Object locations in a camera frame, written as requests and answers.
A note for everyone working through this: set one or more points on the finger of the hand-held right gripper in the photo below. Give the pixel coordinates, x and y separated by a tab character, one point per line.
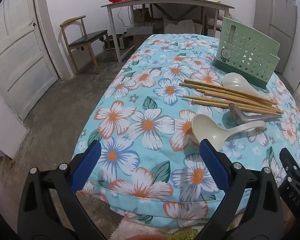
291	162

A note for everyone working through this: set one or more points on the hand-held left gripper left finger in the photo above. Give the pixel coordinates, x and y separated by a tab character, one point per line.
90	160

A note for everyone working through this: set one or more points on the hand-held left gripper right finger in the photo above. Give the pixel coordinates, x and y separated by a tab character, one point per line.
213	165

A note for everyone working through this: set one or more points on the cream ladle spoon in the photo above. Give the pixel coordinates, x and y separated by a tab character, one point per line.
205	130

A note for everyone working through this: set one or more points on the grey spoon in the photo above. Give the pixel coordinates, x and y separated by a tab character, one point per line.
236	112

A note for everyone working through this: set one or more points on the white translucent spoon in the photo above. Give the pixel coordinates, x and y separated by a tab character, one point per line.
233	81

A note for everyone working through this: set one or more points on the green perforated utensil holder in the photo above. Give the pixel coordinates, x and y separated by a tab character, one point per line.
250	52

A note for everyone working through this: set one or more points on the floral blue blanket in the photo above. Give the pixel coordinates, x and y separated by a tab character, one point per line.
145	125

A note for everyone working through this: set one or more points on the green shaggy rug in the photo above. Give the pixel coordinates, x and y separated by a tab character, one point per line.
182	234

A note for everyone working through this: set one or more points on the toaster oven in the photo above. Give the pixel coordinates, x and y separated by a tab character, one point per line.
116	41

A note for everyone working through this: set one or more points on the wooden chair with black seat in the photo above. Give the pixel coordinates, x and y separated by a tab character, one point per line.
90	36

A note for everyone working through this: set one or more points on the white panelled door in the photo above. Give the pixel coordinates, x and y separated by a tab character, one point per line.
20	55

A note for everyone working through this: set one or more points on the small cardboard box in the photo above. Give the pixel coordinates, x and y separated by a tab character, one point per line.
141	40

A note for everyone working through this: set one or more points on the grey flat box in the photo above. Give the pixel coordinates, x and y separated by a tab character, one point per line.
140	28

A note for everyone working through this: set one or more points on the white sack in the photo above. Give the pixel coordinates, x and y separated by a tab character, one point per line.
178	26

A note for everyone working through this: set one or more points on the grey refrigerator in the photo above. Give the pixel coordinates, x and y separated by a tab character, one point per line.
277	10

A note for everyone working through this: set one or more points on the tall cardboard box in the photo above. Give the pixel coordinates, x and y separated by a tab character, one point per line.
141	13

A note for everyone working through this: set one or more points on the grey metal-frame table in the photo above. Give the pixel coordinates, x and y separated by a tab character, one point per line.
165	2

